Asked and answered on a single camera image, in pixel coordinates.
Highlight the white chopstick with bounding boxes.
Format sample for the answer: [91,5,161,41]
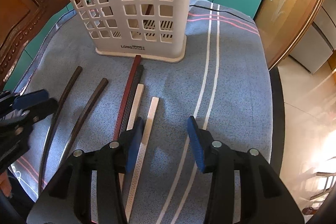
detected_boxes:
[125,97,159,222]

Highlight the light wooden chopstick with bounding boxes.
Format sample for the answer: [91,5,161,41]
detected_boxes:
[120,84,144,188]

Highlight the person's hand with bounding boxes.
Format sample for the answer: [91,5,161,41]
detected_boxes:
[0,175,12,197]

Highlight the dark brown chopstick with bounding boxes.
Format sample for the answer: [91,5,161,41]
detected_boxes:
[58,78,108,168]
[38,66,83,196]

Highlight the blue striped table cloth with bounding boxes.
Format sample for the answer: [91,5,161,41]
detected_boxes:
[14,0,273,223]

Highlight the reddish brown chopstick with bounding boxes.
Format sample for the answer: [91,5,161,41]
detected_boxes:
[113,55,141,141]

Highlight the carved wooden chair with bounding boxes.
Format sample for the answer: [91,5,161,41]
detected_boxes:
[1,0,70,89]

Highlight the grey refrigerator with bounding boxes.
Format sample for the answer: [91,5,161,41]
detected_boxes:
[290,0,336,74]

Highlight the wooden glass sliding door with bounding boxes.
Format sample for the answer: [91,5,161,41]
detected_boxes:
[255,0,323,69]

